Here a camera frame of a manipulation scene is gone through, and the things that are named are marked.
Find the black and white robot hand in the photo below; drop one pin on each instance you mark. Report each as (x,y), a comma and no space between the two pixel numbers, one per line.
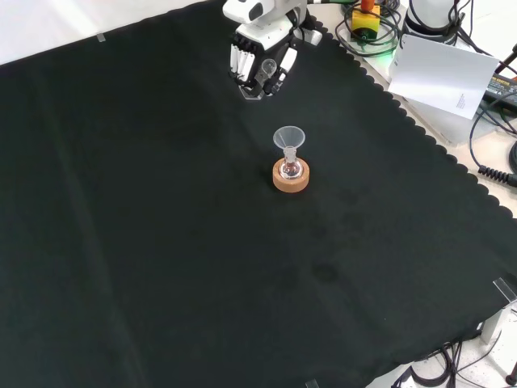
(264,34)

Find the clear glass graduated cylinder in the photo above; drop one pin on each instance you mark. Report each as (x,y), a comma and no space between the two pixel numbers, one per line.
(268,66)

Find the yellow stop button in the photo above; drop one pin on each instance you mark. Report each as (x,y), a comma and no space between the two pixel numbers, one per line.
(365,22)

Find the clear plastic funnel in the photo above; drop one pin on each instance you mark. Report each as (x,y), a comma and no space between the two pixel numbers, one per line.
(288,137)

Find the round-bottom glass flask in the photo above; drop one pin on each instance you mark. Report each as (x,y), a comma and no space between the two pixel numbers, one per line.
(291,169)

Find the pale board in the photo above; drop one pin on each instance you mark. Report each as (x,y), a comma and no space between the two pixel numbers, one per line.
(440,77)

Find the black table cloth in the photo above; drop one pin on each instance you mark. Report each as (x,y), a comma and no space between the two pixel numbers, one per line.
(161,242)

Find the black tripod leg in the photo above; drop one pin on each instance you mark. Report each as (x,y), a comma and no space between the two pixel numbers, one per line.
(507,60)

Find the black power adapter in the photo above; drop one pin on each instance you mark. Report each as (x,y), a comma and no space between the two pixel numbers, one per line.
(503,89)

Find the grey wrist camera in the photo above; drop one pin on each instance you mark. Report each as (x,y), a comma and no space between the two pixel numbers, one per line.
(313,37)

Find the white table bracket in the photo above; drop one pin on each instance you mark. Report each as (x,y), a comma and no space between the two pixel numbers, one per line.
(498,323)

